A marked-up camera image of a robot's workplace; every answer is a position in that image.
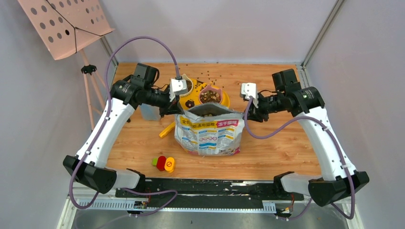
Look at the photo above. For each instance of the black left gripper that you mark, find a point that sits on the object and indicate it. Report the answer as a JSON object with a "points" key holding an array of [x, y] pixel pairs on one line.
{"points": [[172, 103]]}

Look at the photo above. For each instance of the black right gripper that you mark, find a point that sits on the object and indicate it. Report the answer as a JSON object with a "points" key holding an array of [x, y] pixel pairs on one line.
{"points": [[256, 114]]}

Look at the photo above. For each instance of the yellow plastic scoop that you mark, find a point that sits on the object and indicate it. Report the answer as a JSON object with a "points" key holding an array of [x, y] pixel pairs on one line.
{"points": [[167, 130]]}

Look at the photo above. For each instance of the pet food bag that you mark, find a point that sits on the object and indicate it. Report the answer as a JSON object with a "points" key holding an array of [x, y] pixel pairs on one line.
{"points": [[209, 130]]}

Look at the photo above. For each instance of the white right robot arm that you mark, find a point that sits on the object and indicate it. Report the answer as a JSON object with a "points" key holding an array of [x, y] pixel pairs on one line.
{"points": [[339, 177]]}

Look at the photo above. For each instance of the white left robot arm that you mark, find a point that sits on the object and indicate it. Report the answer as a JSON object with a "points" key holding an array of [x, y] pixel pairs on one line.
{"points": [[88, 166]]}

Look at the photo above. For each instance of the yellow double pet bowl tray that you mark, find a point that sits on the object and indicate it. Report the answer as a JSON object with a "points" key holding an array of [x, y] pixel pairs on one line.
{"points": [[192, 100]]}

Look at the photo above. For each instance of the translucent blue plastic container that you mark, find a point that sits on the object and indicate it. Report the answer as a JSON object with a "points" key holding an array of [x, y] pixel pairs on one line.
{"points": [[150, 113]]}

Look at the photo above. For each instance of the brown kibble in cream bowl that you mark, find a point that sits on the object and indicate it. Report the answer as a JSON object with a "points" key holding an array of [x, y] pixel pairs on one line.
{"points": [[189, 85]]}

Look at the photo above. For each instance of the cream cat-ear bowl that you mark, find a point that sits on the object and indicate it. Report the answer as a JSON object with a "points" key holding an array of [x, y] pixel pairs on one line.
{"points": [[185, 77]]}

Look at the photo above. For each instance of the spilled kibble on table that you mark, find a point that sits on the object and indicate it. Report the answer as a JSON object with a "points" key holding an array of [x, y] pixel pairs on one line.
{"points": [[206, 72]]}

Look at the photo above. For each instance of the brown kibble in pink bowl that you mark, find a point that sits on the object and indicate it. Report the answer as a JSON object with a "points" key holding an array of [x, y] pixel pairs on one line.
{"points": [[210, 97]]}

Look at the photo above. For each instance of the pink cat-ear bowl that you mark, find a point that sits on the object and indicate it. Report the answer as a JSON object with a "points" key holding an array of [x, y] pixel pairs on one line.
{"points": [[209, 87]]}

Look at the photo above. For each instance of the red yellow green toy block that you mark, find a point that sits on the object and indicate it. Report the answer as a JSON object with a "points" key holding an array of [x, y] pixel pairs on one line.
{"points": [[163, 163]]}

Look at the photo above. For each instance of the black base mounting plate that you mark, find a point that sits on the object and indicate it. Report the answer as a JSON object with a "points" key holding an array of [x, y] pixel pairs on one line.
{"points": [[219, 194]]}

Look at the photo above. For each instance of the pink perforated music stand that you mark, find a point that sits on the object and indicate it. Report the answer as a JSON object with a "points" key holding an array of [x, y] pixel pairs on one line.
{"points": [[66, 27]]}

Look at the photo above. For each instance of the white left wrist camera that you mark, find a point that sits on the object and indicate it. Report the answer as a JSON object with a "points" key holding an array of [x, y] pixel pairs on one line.
{"points": [[177, 87]]}

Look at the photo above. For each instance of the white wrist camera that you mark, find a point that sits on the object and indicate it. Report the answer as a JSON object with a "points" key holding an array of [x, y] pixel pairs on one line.
{"points": [[177, 87], [249, 90]]}

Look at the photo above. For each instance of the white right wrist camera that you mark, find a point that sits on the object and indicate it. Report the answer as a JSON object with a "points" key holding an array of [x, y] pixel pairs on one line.
{"points": [[249, 90]]}

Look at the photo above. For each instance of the aluminium frame rail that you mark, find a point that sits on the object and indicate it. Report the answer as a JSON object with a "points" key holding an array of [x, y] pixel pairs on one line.
{"points": [[132, 203]]}

